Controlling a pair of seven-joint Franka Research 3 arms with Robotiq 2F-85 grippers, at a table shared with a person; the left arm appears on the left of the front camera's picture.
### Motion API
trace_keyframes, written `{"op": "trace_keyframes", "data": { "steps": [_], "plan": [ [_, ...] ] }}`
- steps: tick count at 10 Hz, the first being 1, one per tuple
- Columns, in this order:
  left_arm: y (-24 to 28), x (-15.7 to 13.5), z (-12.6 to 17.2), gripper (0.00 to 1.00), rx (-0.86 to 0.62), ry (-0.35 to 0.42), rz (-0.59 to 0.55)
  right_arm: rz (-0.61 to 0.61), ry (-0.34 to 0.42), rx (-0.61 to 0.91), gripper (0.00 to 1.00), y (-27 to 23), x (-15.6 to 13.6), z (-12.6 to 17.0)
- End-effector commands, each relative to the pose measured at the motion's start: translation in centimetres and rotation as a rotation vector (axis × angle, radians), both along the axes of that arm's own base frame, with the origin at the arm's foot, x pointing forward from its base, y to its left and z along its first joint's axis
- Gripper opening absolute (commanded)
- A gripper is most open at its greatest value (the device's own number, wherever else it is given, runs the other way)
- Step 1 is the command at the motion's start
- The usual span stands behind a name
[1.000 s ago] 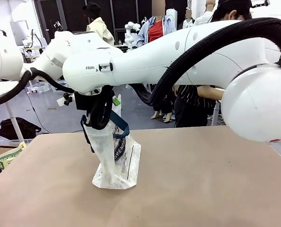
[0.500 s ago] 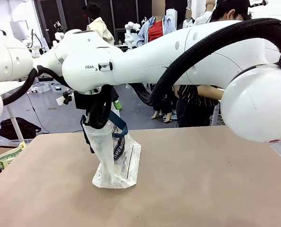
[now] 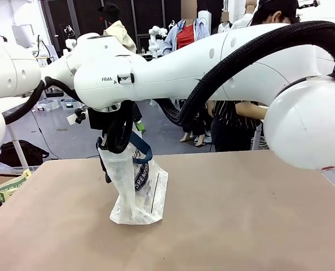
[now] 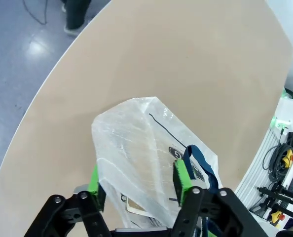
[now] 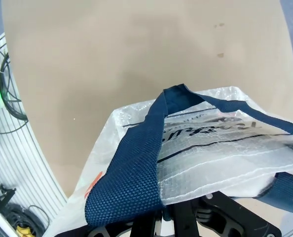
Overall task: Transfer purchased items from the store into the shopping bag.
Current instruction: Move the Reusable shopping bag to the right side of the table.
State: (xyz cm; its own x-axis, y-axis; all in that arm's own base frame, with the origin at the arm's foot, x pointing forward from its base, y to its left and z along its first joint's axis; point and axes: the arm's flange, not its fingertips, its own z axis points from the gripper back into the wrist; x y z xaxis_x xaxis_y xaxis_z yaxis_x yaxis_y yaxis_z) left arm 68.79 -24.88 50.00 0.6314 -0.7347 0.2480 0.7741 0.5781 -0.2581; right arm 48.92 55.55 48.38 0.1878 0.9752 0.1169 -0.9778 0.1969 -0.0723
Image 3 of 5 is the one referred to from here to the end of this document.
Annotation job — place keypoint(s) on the green white paper bag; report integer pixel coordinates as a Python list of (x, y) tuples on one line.
[(13, 185)]

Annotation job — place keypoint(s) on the black duffel bag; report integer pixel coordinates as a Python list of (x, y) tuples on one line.
[(21, 152)]

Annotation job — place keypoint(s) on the mannequin with cream hoodie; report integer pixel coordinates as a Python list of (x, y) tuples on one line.
[(119, 31)]

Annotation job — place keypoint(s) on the white table with single leg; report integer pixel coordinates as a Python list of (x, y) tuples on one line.
[(12, 124)]

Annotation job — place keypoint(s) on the mannequin with red shirt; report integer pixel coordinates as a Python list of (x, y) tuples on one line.
[(187, 34)]

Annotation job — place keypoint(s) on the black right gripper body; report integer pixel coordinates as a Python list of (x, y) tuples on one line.
[(98, 118)]

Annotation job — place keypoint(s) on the grey whiteboard panel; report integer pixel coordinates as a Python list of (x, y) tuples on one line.
[(22, 35)]

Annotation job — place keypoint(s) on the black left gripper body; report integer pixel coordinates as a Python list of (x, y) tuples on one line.
[(136, 113)]

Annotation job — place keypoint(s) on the clear plastic storage box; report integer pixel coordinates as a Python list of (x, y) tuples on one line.
[(71, 104), (46, 105)]

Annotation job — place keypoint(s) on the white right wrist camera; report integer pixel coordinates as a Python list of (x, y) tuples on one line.
[(76, 117)]

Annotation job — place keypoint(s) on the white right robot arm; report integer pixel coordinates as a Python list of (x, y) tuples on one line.
[(198, 65)]

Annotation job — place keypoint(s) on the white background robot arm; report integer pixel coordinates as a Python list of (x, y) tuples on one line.
[(156, 38), (70, 36)]

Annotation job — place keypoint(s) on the person in striped black shirt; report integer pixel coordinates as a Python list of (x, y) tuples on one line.
[(235, 127)]

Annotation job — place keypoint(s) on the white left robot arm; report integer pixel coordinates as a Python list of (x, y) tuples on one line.
[(21, 73)]

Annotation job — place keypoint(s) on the person's left forearm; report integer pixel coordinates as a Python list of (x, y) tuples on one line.
[(252, 110)]

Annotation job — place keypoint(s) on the white side table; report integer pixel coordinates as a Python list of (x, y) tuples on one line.
[(257, 132)]

